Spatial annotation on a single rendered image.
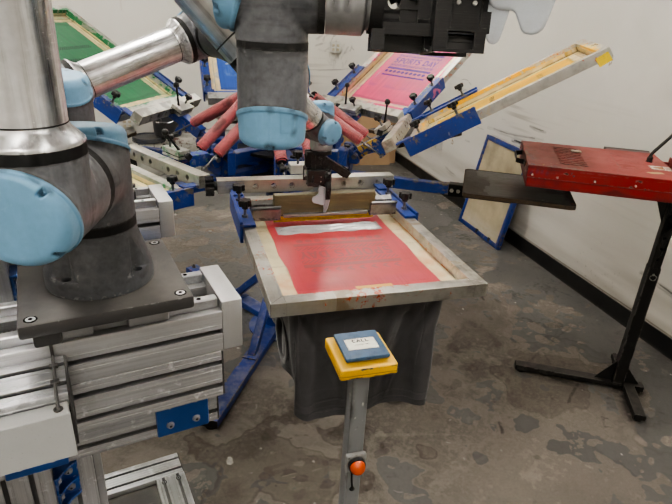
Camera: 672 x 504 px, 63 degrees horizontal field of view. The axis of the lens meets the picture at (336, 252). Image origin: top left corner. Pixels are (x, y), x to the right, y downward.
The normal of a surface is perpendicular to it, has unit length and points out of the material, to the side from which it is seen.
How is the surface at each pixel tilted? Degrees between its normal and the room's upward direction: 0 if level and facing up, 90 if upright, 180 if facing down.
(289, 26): 90
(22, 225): 98
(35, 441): 90
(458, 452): 0
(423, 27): 82
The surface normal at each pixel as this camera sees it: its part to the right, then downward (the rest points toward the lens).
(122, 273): 0.71, 0.03
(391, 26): 0.04, 0.29
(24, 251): 0.02, 0.52
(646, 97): -0.96, 0.07
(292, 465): 0.05, -0.91
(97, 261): 0.36, 0.11
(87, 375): 0.46, 0.39
